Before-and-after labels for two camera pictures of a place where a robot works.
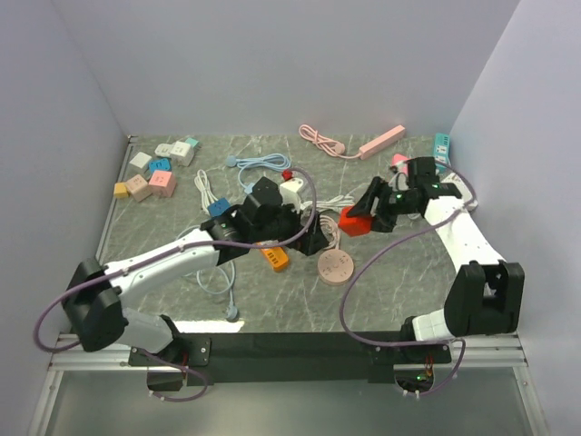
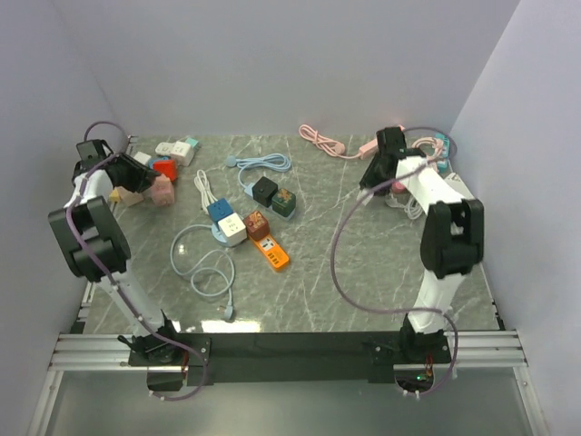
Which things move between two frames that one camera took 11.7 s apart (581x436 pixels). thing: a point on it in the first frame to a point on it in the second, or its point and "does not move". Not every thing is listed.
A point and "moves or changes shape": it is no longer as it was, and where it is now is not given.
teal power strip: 441,151 does not move
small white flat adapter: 140,160 does not move
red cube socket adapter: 353,226 to 167,167
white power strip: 337,204 moves or changes shape
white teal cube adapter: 182,153 does not move
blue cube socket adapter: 219,206 does not move
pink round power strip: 335,266 to 435,159
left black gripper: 298,231 to 142,173
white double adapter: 163,149 does not move
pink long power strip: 338,149 does not move
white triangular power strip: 469,202 does not move
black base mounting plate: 234,359 does not move
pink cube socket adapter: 162,183 moves or changes shape
